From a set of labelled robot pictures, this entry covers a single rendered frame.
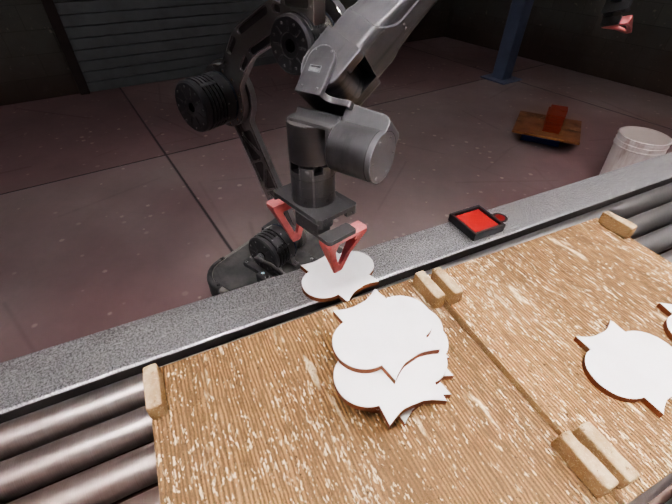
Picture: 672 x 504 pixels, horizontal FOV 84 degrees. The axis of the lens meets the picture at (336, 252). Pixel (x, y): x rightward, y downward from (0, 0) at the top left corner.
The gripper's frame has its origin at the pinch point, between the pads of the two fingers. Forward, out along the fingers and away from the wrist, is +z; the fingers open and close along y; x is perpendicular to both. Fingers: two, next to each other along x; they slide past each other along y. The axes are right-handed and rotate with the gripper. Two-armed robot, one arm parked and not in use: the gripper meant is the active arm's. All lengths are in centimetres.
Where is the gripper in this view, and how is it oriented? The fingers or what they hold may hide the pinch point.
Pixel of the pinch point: (315, 250)
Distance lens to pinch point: 55.5
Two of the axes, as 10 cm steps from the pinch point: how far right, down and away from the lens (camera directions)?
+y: 6.6, 4.7, -5.8
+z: 0.0, 7.8, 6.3
